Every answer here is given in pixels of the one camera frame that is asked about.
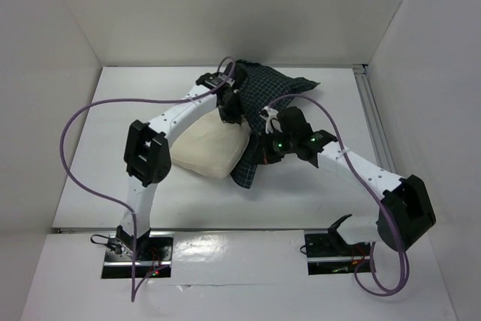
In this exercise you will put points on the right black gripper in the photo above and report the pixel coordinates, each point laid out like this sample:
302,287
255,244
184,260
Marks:
261,148

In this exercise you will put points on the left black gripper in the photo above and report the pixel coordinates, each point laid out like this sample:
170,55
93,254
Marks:
234,116

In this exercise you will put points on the dark checked pillowcase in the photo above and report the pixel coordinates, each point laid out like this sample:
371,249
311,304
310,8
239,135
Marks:
262,85

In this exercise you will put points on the cream pillow with bear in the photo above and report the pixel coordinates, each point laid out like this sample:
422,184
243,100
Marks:
210,147

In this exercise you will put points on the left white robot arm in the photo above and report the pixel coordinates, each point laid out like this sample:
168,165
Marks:
147,153

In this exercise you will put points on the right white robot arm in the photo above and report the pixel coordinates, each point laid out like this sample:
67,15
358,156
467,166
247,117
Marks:
405,210

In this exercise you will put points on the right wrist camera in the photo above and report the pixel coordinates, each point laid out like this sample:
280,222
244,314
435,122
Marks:
272,124

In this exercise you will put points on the aluminium rail frame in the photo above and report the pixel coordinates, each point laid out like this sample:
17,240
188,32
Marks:
372,115

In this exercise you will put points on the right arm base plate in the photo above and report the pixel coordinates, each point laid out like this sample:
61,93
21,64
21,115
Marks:
328,254

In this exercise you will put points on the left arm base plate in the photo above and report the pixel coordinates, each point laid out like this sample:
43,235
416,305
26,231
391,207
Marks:
153,259

